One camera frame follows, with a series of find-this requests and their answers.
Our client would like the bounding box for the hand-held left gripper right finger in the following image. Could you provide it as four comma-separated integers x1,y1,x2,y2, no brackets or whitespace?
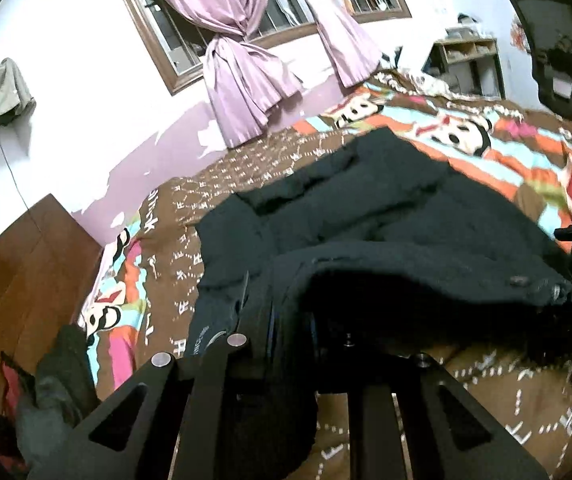
310,310,552,480

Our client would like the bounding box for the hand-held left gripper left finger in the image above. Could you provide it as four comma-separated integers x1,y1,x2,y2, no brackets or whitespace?
86,270,277,480

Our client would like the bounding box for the black padded jacket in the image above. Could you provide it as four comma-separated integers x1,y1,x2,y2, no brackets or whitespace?
185,127,572,480

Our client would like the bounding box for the dark clothes pile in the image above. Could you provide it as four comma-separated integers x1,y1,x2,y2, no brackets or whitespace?
0,324,101,478

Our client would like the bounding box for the brown cartoon printed blanket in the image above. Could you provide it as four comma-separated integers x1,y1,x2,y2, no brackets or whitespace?
78,67,572,480

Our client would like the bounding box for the black mesh office chair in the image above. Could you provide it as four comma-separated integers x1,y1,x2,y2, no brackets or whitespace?
506,0,572,121

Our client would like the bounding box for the red cloth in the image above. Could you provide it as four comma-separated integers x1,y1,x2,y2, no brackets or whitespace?
0,351,34,416

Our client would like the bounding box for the wooden desk shelf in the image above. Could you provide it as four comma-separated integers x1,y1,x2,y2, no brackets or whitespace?
422,37,507,101

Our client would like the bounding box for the wooden headboard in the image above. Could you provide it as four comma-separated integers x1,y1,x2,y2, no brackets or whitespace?
0,194,104,436

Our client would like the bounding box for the narrow pink curtain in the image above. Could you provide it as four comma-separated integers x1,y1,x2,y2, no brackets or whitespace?
277,0,383,88

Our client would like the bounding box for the wide pink curtain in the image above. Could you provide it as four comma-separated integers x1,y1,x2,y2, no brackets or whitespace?
133,0,304,149

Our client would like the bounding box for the brown framed barred window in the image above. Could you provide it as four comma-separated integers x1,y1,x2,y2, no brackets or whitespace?
105,0,413,96

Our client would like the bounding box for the thin wall cable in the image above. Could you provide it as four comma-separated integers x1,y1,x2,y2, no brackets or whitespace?
0,125,42,211

